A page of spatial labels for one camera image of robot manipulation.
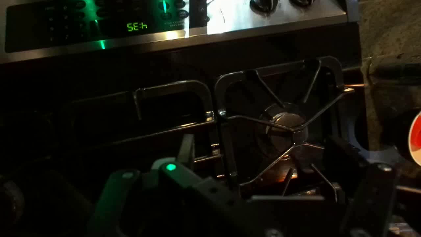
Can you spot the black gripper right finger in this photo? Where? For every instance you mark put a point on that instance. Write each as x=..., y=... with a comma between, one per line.
x=370, y=211

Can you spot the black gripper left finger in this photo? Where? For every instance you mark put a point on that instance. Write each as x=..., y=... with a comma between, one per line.
x=105, y=220

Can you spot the red and white bowl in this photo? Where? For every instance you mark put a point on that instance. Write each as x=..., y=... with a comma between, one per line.
x=415, y=140

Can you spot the black cast iron grate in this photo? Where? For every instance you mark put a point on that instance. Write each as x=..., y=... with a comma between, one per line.
x=276, y=123

